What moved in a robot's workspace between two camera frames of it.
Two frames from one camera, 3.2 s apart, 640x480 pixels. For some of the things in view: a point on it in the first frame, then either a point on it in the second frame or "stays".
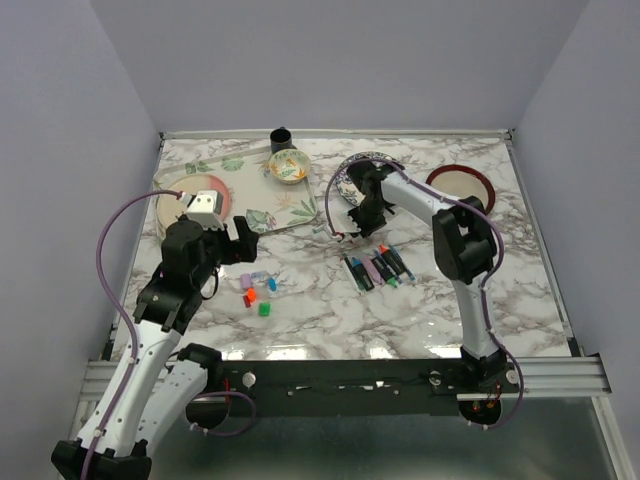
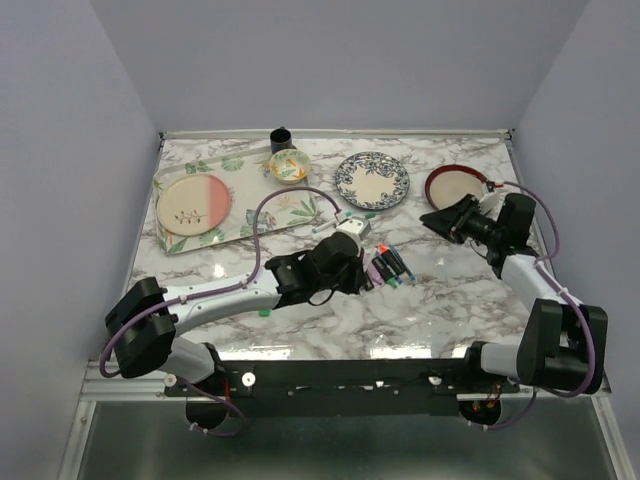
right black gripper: [366, 229] → [452, 221]
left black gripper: [244, 249] → [357, 277]
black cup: [280, 139] stays
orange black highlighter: [391, 259] stays
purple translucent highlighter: [372, 270] stays
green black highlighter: [385, 271] stays
